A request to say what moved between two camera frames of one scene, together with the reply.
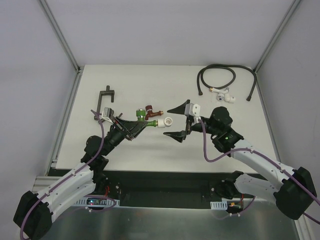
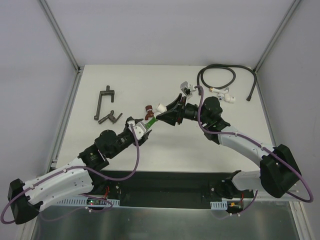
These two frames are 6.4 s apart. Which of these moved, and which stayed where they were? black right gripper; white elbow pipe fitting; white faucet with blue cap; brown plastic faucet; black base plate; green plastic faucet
Moved: green plastic faucet; black right gripper; white elbow pipe fitting
Stayed: black base plate; brown plastic faucet; white faucet with blue cap
